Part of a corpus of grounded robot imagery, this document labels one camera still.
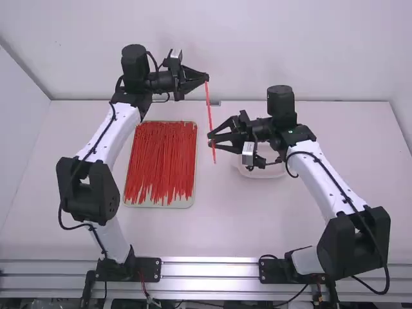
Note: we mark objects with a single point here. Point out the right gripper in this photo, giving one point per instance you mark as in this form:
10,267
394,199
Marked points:
248,128

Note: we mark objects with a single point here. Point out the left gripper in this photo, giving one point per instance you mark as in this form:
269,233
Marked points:
180,82

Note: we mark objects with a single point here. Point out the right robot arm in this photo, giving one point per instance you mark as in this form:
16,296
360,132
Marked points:
315,167

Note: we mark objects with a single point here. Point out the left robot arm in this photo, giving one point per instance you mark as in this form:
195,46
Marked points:
109,128

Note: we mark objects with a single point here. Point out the white dish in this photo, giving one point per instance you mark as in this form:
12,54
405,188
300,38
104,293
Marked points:
270,172

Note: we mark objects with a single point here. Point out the pale tray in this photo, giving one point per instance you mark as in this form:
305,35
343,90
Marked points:
145,206

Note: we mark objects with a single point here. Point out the silver rails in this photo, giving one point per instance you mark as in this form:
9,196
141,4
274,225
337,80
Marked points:
209,267

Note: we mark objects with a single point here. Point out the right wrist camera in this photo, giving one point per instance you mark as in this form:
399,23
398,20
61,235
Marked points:
248,154

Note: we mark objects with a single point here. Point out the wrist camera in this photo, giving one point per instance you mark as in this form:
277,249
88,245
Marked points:
248,154
176,54

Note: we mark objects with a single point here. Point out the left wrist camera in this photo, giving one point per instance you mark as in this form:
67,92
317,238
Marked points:
176,54

